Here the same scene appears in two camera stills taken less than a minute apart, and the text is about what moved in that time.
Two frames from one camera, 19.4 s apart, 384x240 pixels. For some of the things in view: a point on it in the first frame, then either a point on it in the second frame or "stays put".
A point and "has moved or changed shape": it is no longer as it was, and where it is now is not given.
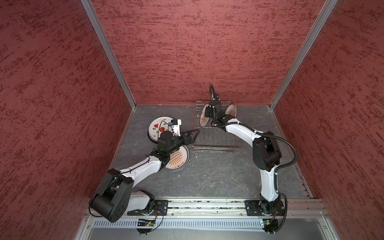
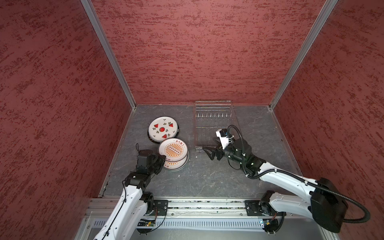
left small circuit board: (145, 223) stays put
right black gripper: (208, 109) → (211, 157)
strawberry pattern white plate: (157, 125) stays put
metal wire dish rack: (210, 138) stays put
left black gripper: (189, 135) → (161, 158)
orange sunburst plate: (203, 119) → (175, 165)
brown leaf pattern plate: (231, 110) has moved or changed shape
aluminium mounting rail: (289, 208) stays put
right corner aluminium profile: (322, 15) stays put
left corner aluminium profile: (99, 27) stays put
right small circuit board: (270, 224) stays put
